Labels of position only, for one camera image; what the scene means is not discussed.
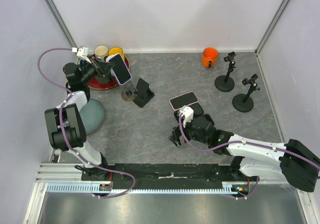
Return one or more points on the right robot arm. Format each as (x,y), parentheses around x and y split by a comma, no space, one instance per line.
(292,162)

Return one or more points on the yellow mug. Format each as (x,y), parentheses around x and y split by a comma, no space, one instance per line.
(119,54)

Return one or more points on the orange mug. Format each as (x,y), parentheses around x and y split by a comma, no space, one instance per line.
(209,57)

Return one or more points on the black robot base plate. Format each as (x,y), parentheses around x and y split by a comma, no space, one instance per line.
(181,176)

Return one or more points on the cream mug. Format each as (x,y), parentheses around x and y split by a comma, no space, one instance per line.
(101,52)

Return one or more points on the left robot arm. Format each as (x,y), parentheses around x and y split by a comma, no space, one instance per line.
(66,130)

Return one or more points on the black round-base phone stand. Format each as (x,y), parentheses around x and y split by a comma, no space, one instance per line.
(225,83)

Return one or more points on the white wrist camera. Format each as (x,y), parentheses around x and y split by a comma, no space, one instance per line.
(187,114)
(81,53)

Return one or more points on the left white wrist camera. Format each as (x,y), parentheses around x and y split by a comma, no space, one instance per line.
(81,53)

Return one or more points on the wooden round-base phone stand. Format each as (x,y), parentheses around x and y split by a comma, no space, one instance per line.
(129,93)

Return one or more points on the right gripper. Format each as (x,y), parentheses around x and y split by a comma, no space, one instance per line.
(175,139)

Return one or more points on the red round tray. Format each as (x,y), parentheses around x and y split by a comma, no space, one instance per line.
(102,84)

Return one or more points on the grey slotted cable duct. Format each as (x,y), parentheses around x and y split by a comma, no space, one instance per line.
(99,189)

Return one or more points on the black flat-base phone stand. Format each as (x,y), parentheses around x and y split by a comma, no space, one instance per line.
(143,93)

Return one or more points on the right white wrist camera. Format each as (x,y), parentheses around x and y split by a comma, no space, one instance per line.
(187,114)

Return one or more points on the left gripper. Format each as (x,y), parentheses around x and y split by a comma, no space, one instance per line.
(100,67)

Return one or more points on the blue ceramic plate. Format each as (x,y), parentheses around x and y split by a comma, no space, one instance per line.
(92,115)

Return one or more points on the black phone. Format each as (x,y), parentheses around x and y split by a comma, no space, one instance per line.
(204,121)
(198,111)

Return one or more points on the white mug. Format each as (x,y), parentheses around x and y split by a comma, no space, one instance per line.
(110,60)

